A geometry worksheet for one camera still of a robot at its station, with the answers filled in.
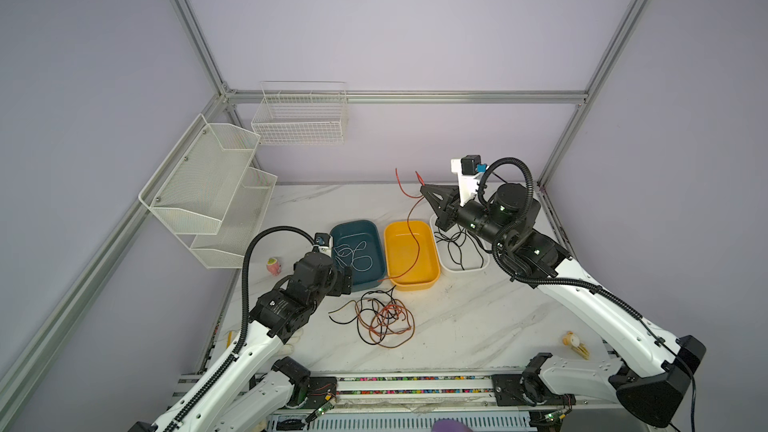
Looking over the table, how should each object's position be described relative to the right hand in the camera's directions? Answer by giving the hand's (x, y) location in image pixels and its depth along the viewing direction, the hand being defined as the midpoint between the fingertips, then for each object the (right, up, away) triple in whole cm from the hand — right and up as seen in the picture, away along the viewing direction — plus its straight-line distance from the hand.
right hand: (421, 187), depth 61 cm
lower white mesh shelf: (-49, -15, +14) cm, 53 cm away
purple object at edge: (+8, -56, +9) cm, 58 cm away
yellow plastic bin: (-3, -19, +38) cm, 42 cm away
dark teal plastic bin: (-19, -17, +40) cm, 47 cm away
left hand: (-22, -20, +15) cm, 33 cm away
